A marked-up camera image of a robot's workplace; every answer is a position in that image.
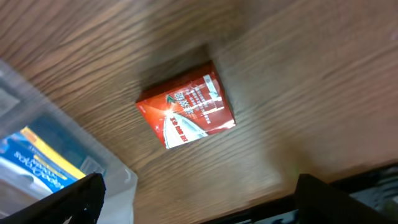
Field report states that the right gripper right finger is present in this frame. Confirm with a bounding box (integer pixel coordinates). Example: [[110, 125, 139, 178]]
[[294, 174, 397, 224]]

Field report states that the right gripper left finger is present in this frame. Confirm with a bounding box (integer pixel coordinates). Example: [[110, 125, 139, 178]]
[[1, 173, 106, 224]]

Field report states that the blue VapoDrops box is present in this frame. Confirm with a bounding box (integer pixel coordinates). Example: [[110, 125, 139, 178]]
[[1, 127, 86, 196]]

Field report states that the red medicine box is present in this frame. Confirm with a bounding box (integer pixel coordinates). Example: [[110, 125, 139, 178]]
[[136, 61, 236, 149]]

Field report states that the clear plastic container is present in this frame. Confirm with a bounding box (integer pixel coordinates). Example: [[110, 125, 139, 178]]
[[1, 62, 137, 224]]

